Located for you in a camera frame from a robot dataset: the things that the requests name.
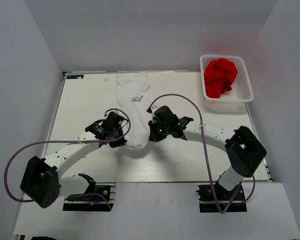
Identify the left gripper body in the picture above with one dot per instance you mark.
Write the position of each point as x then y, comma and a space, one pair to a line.
117, 132

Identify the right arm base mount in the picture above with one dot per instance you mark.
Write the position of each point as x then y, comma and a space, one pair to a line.
207, 204

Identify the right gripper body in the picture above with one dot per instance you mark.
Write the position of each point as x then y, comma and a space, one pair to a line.
166, 127

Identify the white plastic basket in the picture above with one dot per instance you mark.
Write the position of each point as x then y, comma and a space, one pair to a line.
241, 92

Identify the dark blue object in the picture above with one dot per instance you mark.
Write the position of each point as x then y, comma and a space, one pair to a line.
42, 238

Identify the red t shirt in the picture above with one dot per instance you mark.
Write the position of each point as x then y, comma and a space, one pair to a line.
219, 75

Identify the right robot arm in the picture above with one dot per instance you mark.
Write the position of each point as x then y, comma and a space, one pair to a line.
244, 150

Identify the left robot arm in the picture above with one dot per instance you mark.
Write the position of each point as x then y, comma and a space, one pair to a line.
44, 181

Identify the blue label sticker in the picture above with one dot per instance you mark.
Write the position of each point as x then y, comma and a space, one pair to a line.
74, 77

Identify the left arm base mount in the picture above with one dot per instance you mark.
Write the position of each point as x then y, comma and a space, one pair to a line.
101, 199

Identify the white t shirt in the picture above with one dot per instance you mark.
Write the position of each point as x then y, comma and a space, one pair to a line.
133, 98

